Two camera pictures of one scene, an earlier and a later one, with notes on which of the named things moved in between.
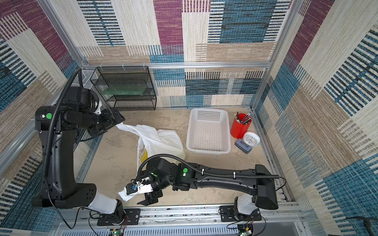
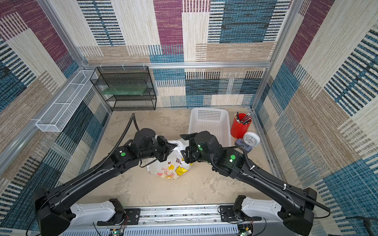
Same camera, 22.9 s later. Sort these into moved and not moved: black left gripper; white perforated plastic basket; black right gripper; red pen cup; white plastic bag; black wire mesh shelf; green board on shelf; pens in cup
Moved: black right gripper; white plastic bag; black left gripper
Not moved: white perforated plastic basket; red pen cup; green board on shelf; black wire mesh shelf; pens in cup
